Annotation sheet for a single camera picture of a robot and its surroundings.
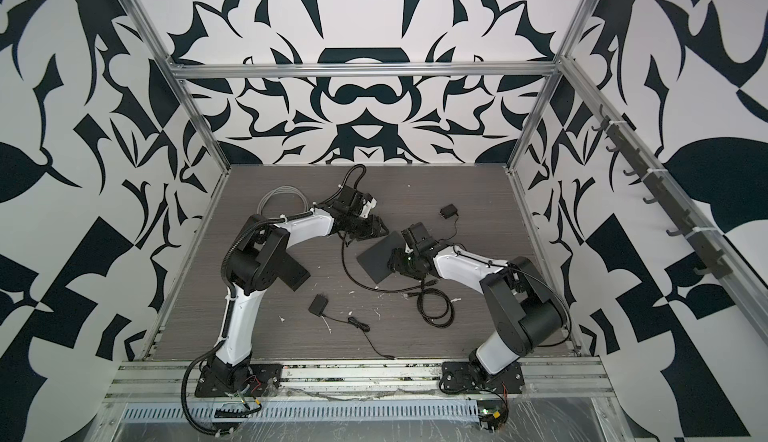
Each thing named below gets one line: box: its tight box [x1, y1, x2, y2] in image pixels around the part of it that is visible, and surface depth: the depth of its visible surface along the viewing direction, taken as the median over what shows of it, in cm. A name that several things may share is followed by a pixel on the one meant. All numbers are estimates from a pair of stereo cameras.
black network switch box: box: [356, 231, 405, 284], surface depth 98 cm
